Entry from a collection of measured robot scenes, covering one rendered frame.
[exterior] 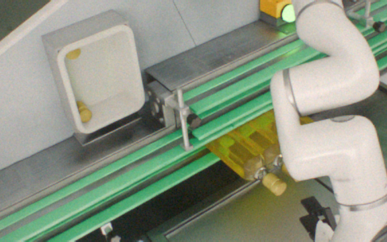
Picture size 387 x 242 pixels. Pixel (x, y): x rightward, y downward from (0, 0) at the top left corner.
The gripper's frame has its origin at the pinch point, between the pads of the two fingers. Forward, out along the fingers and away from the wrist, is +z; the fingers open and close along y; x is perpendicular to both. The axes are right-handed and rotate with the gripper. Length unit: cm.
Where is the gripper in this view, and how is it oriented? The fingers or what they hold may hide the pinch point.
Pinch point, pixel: (310, 214)
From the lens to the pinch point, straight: 109.5
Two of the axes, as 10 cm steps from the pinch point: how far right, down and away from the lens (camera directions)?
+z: -3.4, -5.6, 7.6
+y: -0.8, -7.8, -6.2
